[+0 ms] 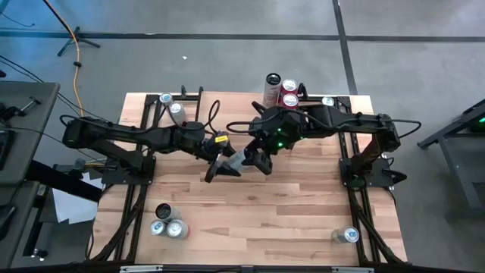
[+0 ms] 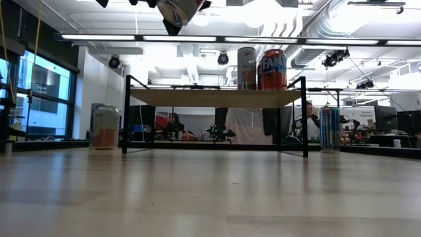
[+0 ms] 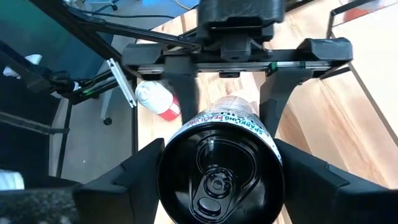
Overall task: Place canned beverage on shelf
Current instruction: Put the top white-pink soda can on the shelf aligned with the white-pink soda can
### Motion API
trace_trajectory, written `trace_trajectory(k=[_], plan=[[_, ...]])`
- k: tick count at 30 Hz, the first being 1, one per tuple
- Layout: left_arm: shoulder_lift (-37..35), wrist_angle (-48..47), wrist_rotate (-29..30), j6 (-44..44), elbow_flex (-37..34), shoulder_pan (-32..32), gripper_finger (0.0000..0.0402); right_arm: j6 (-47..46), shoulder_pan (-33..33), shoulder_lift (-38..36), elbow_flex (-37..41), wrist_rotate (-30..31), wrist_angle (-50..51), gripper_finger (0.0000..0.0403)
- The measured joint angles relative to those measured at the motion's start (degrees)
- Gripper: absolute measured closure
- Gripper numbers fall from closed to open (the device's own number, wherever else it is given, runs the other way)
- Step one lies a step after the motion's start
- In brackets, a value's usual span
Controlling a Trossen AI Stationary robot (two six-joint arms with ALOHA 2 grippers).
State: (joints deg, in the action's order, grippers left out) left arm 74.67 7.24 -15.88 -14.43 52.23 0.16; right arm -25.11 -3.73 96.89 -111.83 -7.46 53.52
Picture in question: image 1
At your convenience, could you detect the black metal clamp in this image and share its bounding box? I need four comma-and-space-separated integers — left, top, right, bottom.
0, 95, 42, 121

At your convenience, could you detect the black tripod stand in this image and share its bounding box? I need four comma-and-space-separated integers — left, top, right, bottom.
56, 25, 102, 58

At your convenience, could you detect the black aluminium crossbar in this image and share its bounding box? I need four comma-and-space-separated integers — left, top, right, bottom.
145, 93, 352, 104

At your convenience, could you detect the black knob clamp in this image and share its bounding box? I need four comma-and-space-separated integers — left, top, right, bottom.
67, 158, 114, 180

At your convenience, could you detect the grey side table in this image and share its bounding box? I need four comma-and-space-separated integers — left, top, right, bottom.
0, 180, 42, 269
0, 81, 61, 186

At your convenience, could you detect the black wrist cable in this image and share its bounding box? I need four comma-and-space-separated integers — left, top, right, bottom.
204, 99, 222, 134
225, 119, 266, 135

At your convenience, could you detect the black frame beam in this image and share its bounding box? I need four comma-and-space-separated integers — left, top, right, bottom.
0, 260, 485, 273

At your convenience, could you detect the white paper sheet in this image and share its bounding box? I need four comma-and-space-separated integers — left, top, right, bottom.
51, 172, 104, 225

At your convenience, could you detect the grey metal cart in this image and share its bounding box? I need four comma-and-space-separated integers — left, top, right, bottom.
416, 99, 485, 223

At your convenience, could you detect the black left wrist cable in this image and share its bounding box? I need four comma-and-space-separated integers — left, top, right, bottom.
204, 99, 222, 134

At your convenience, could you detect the black elbow cable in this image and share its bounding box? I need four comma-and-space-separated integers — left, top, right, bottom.
58, 114, 111, 129
393, 119, 423, 140

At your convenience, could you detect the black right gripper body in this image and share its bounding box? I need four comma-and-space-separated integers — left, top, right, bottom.
249, 107, 311, 153

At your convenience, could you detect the yellow floor cable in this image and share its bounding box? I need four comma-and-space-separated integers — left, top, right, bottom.
41, 0, 85, 117

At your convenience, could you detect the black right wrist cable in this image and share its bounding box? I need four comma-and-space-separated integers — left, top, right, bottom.
225, 119, 266, 135

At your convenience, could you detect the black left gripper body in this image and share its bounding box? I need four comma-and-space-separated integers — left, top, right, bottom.
174, 120, 233, 159

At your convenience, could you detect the black diagonal beam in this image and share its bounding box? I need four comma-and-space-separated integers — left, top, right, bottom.
25, 159, 104, 203

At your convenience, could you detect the slim silver can blue tab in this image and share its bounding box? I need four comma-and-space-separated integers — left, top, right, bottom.
149, 219, 167, 237
158, 92, 174, 111
331, 226, 360, 245

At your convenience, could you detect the red Fanta can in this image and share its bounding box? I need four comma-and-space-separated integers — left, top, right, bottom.
280, 78, 299, 96
282, 93, 301, 111

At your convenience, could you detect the silver metal bracket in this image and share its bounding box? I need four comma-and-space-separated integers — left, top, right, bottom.
119, 265, 164, 273
331, 266, 375, 273

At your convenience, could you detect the silver orange can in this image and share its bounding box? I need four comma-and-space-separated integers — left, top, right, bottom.
165, 218, 192, 240
167, 101, 189, 126

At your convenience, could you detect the dark tablet device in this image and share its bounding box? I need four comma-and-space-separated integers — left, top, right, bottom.
0, 130, 17, 171

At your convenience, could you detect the black left elbow cable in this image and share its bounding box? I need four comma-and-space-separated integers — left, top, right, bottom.
58, 114, 111, 129

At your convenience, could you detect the slim silver Celsius can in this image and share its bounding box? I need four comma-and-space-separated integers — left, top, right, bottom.
155, 202, 182, 223
226, 148, 254, 171
262, 72, 283, 109

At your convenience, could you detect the black right elbow cable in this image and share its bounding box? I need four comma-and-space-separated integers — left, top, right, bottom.
393, 119, 423, 140

